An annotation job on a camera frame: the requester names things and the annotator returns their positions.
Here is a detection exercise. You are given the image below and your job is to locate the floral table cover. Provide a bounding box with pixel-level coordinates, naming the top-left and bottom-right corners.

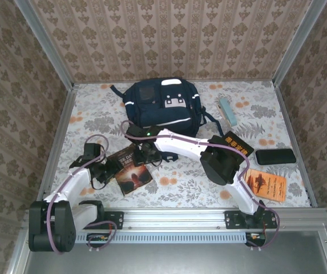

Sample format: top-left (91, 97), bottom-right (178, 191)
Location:
top-left (42, 81), bottom-right (314, 208)

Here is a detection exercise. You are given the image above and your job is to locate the aluminium table side rail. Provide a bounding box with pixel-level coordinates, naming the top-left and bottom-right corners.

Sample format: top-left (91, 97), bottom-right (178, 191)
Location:
top-left (274, 82), bottom-right (320, 208)

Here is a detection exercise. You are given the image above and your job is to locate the black pencil case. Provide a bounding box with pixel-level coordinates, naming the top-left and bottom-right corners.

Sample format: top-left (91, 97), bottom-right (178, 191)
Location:
top-left (255, 148), bottom-right (297, 166)

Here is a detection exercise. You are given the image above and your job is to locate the grey metal panel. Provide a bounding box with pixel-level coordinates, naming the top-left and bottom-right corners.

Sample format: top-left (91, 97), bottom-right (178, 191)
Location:
top-left (7, 228), bottom-right (327, 274)

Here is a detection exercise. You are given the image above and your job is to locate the orange book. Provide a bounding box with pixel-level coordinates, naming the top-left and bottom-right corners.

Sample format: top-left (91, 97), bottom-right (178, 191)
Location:
top-left (244, 168), bottom-right (287, 205)

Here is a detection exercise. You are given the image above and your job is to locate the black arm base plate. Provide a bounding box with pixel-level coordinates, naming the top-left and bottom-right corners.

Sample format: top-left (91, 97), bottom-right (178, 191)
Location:
top-left (224, 210), bottom-right (278, 229)
top-left (73, 211), bottom-right (124, 230)

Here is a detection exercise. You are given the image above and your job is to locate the aluminium frame post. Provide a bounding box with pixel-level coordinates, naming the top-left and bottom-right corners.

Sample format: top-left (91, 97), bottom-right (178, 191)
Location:
top-left (14, 0), bottom-right (75, 89)
top-left (273, 0), bottom-right (327, 86)

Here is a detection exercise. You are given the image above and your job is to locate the slotted light blue cable duct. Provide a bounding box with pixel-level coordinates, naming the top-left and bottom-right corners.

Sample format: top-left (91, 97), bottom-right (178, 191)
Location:
top-left (33, 231), bottom-right (251, 244)

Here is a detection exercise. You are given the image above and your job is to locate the navy blue backpack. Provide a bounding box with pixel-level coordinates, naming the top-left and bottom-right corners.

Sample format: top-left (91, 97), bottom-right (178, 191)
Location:
top-left (110, 78), bottom-right (227, 163)

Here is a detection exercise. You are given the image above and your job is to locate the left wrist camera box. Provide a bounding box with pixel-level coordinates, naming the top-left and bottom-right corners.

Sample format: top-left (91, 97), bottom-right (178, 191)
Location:
top-left (83, 143), bottom-right (103, 160)

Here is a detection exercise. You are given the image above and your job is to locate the light blue book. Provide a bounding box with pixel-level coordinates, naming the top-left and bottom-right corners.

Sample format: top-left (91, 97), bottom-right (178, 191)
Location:
top-left (216, 98), bottom-right (237, 126)

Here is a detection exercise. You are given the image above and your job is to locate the dark brown book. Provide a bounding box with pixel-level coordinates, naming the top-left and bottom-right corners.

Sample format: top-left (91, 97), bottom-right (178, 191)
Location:
top-left (107, 144), bottom-right (154, 196)

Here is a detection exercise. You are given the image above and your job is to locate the aluminium front rail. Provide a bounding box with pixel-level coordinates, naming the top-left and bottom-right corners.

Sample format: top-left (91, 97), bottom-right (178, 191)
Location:
top-left (23, 208), bottom-right (327, 229)

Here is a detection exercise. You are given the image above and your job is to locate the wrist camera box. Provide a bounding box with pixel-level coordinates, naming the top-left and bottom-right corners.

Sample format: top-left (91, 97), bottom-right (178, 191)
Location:
top-left (136, 142), bottom-right (152, 158)
top-left (83, 143), bottom-right (103, 160)

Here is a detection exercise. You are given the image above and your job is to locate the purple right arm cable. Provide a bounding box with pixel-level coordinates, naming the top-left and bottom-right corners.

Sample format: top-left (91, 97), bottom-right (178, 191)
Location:
top-left (120, 119), bottom-right (281, 252)

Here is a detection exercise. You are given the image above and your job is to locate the black book gold text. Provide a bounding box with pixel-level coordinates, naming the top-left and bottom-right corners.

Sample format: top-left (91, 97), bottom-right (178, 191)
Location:
top-left (210, 130), bottom-right (255, 166)

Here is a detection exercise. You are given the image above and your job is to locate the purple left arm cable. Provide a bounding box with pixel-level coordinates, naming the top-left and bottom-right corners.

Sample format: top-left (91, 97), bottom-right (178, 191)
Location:
top-left (46, 135), bottom-right (118, 255)

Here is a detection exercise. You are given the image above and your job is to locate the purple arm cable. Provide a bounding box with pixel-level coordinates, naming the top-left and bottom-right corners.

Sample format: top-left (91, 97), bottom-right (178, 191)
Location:
top-left (46, 135), bottom-right (118, 255)
top-left (120, 119), bottom-right (281, 252)

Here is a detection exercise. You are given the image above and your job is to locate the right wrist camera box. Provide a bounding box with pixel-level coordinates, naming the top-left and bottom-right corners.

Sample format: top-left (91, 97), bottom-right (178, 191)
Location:
top-left (136, 142), bottom-right (152, 158)

